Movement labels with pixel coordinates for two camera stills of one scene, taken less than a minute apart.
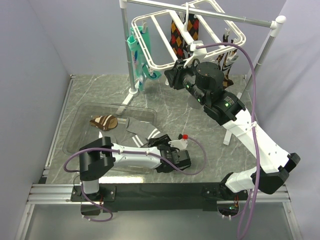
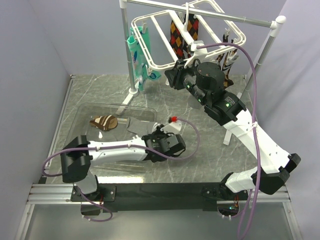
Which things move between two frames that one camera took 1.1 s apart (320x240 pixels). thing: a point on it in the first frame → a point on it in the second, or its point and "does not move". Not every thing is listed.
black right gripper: x=179 y=70 does not move
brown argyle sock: x=105 y=122 does not move
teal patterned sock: x=138 y=60 does not move
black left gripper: x=163 y=140 → x=158 y=131
